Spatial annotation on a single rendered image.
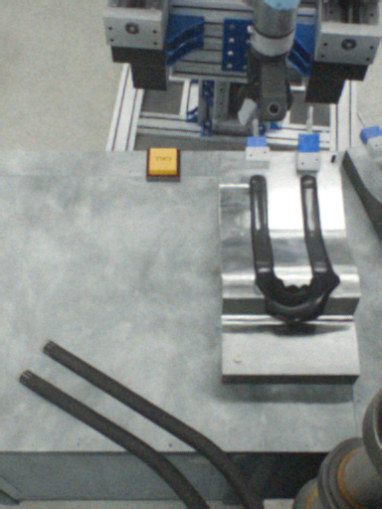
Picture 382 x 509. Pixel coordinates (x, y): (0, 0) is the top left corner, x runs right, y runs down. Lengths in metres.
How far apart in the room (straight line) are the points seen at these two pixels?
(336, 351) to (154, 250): 0.45
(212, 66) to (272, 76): 0.63
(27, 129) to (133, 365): 1.56
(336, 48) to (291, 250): 0.52
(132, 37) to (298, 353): 0.83
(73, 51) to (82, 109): 0.32
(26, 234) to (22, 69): 1.52
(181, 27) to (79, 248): 0.61
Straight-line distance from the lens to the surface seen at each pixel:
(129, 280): 1.46
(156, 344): 1.40
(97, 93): 2.85
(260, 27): 1.23
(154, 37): 1.68
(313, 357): 1.35
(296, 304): 1.36
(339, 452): 0.85
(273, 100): 1.28
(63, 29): 3.12
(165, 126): 2.42
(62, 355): 1.37
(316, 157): 1.49
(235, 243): 1.40
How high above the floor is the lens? 2.11
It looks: 62 degrees down
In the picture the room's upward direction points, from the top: straight up
